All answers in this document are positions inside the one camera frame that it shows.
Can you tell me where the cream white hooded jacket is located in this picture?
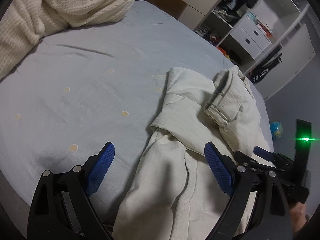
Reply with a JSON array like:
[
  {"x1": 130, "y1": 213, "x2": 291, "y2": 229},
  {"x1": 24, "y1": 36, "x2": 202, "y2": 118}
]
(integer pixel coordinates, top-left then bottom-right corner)
[{"x1": 112, "y1": 66, "x2": 273, "y2": 239}]

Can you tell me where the person's right hand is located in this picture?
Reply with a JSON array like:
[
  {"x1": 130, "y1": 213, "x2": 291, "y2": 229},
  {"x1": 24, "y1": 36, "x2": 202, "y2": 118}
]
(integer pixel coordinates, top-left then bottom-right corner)
[{"x1": 290, "y1": 202, "x2": 310, "y2": 239}]

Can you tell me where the blue earth globe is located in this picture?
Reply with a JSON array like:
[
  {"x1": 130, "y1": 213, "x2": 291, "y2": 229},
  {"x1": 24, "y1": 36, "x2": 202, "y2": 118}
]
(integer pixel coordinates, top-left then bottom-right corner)
[{"x1": 270, "y1": 120, "x2": 283, "y2": 139}]

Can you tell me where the black Yonex racket bag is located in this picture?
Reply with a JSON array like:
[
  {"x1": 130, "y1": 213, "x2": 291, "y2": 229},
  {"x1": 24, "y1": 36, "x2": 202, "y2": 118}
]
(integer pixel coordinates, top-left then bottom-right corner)
[{"x1": 249, "y1": 53, "x2": 282, "y2": 83}]

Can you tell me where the white wardrobe sliding door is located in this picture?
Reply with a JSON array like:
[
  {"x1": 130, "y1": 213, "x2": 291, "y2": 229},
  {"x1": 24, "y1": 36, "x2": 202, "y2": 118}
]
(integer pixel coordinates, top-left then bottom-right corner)
[{"x1": 255, "y1": 23, "x2": 316, "y2": 101}]

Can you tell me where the white drawer cabinet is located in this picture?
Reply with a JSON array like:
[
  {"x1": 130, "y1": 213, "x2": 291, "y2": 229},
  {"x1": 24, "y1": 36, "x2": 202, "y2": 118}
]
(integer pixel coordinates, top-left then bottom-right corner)
[{"x1": 230, "y1": 15, "x2": 271, "y2": 60}]

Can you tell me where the light blue bed sheet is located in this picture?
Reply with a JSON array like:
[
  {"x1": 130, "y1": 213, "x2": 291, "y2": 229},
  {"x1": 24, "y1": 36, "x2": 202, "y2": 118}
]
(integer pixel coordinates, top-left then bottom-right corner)
[{"x1": 0, "y1": 0, "x2": 276, "y2": 221}]

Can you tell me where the brown wooden headboard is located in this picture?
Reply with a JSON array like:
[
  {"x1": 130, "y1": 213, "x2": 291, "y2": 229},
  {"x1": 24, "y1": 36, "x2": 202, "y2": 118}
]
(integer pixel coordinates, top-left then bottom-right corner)
[{"x1": 143, "y1": 0, "x2": 187, "y2": 20}]

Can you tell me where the cream knitted blanket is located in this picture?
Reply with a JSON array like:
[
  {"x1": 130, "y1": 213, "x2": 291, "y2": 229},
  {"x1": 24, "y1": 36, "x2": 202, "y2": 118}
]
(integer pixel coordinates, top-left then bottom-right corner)
[{"x1": 1, "y1": 0, "x2": 135, "y2": 79}]

